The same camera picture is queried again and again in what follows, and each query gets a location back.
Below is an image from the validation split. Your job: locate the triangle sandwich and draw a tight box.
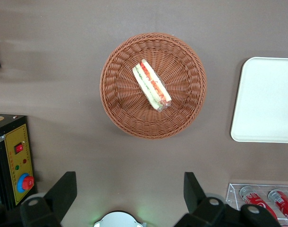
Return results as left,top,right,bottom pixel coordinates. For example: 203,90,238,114
131,58,172,113

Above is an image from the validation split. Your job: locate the cream plastic serving tray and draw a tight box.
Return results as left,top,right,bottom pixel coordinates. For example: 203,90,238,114
230,56,288,143

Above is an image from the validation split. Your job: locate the brown round wicker basket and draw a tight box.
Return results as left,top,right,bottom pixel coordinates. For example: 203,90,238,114
99,32,208,140

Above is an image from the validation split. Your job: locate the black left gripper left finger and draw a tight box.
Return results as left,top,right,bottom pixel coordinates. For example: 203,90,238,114
0,171,77,227

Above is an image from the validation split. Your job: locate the clear acrylic bottle rack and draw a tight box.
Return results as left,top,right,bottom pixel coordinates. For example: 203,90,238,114
225,183,288,227

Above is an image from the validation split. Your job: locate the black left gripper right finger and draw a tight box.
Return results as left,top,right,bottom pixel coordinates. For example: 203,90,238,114
174,172,281,227

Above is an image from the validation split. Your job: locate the red cola bottle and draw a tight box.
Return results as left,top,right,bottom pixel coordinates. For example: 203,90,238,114
239,186,278,219
268,189,288,225

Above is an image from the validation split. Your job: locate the black food warmer machine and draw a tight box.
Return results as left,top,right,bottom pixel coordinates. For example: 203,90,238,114
0,113,37,211

